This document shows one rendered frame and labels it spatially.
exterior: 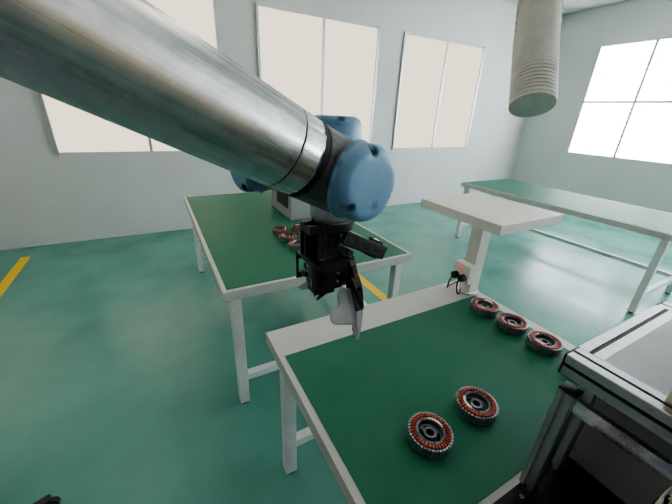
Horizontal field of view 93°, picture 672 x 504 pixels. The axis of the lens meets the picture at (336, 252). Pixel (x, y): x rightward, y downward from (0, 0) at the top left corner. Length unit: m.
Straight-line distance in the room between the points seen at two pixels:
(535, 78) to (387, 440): 1.33
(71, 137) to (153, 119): 4.30
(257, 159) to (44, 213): 4.53
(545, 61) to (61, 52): 1.50
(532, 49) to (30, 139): 4.34
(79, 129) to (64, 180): 0.58
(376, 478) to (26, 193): 4.41
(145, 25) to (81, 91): 0.05
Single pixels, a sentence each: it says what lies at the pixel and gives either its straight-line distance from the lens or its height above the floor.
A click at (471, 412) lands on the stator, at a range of 1.04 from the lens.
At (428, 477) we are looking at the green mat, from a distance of 0.93.
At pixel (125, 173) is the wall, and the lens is 4.54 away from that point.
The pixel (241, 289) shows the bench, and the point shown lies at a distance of 1.54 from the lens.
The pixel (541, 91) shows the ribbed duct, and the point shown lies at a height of 1.61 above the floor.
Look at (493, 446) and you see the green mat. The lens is 1.03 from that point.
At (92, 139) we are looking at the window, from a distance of 4.51.
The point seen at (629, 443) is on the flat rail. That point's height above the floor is 1.03.
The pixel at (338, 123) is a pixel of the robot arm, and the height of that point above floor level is 1.50.
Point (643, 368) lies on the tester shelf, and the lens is 0.82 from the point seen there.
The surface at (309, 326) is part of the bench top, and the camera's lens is 1.28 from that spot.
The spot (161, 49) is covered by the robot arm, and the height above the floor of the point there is 1.54.
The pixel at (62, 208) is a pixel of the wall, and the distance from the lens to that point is 4.71.
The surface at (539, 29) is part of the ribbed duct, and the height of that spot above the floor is 1.83.
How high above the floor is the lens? 1.51
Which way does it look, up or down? 24 degrees down
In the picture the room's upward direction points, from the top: 3 degrees clockwise
